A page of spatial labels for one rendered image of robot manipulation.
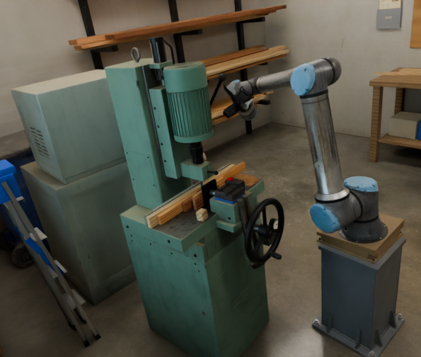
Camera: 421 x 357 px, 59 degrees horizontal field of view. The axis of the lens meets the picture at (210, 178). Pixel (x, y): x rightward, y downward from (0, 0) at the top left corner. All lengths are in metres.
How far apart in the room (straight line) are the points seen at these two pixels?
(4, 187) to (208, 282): 1.02
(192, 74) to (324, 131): 0.58
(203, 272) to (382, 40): 3.57
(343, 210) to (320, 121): 0.40
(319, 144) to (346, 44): 3.31
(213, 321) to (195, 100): 1.02
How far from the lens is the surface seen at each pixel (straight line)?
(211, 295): 1.78
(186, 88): 1.53
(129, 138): 1.85
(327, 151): 1.64
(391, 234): 2.00
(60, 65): 3.79
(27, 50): 3.70
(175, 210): 1.65
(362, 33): 4.76
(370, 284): 1.97
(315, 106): 1.59
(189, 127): 1.57
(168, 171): 1.78
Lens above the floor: 1.72
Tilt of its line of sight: 25 degrees down
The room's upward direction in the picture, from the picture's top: 8 degrees counter-clockwise
